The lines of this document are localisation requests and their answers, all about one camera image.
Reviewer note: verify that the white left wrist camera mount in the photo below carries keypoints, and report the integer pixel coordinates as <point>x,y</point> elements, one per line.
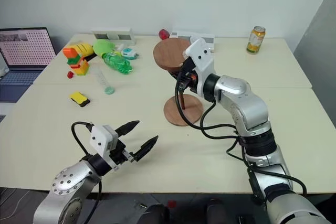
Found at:
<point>101,137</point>

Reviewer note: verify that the yellow red green block stack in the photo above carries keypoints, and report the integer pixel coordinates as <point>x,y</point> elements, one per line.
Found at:
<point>82,68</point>

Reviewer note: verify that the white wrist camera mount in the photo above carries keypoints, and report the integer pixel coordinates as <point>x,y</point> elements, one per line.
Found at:
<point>202,56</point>
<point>101,137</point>

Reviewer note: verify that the green plastic bottle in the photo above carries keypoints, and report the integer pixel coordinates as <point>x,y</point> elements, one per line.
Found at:
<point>116,62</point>

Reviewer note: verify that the dark wooden pole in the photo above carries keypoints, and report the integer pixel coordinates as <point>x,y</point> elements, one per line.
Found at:
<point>182,100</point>

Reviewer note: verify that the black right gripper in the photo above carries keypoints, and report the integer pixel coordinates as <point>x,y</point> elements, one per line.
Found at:
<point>186,79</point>

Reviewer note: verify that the thick round wooden disc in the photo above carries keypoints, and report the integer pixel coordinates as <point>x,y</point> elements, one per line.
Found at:
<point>168,53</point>

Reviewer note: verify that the small red block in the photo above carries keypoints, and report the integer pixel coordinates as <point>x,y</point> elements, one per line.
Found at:
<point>70,74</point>

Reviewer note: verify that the small red object under table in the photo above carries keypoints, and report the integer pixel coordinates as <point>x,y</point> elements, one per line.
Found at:
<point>172,204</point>

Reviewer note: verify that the grey partition panel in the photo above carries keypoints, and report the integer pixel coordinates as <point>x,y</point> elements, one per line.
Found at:
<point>317,45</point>

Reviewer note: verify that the light green plush toy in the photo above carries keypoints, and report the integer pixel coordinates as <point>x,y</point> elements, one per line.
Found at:
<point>102,45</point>

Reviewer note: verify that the orange and green block stack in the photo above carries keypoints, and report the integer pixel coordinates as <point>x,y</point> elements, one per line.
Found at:
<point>73,55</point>

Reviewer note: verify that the white box with grey windows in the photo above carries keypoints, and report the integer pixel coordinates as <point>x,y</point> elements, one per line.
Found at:
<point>114,35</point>
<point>195,39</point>

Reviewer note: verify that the red faceted object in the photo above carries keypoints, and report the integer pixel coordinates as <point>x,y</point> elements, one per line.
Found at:
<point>163,33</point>

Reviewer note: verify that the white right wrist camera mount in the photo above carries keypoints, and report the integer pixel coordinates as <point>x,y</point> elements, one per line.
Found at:
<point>202,56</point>

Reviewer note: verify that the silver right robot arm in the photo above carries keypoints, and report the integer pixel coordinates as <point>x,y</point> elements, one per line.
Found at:
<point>249,103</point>

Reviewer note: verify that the clear tube with green cap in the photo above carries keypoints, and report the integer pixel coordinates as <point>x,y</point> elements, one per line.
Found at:
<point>103,81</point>

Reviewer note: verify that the dark rounded shape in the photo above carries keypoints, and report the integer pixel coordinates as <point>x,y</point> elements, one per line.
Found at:
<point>218,212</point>
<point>155,214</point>

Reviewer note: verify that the yellow striped toy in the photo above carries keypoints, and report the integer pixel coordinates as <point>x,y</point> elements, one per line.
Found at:
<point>82,48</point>

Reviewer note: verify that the yellow and black eraser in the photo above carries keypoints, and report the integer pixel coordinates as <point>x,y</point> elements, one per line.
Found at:
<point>79,98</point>

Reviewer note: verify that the white and teal device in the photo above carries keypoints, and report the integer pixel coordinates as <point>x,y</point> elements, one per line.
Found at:
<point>128,53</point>

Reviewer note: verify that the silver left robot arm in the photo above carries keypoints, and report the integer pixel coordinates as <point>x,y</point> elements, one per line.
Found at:
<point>68,182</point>

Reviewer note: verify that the yellow green drink can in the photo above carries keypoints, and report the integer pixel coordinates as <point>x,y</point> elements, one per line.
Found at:
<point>256,40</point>

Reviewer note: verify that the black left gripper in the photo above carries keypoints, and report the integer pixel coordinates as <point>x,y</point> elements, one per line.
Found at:
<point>121,154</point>

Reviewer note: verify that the flat round wooden base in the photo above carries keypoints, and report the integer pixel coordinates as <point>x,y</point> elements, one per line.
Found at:
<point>191,111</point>

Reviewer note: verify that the open laptop computer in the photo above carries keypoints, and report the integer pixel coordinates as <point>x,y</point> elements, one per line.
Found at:
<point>23,48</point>

